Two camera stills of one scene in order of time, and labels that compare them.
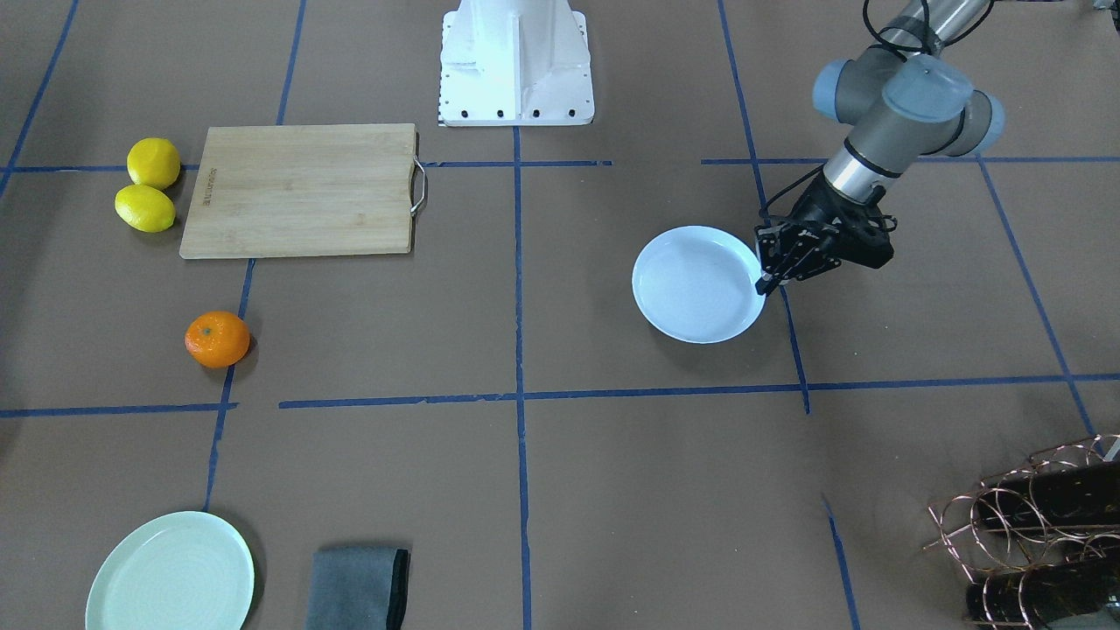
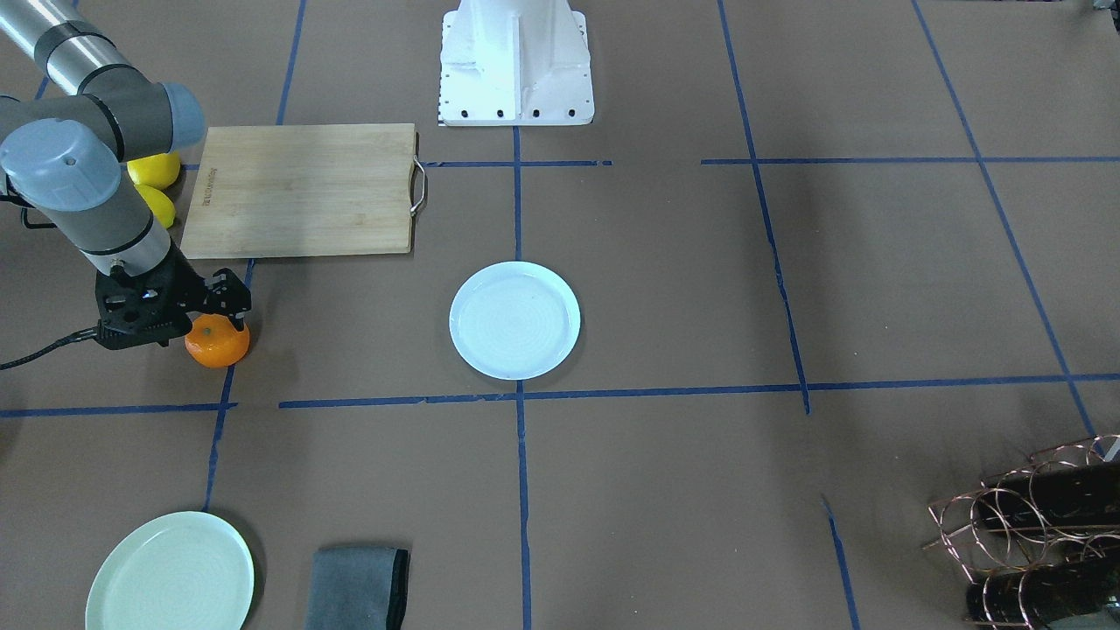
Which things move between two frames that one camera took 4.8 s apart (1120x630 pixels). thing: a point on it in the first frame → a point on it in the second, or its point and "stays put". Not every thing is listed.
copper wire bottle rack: [1042, 540] stays put
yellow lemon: [145, 208] stays put
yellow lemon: [154, 163] stays put
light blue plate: [698, 284] → [515, 320]
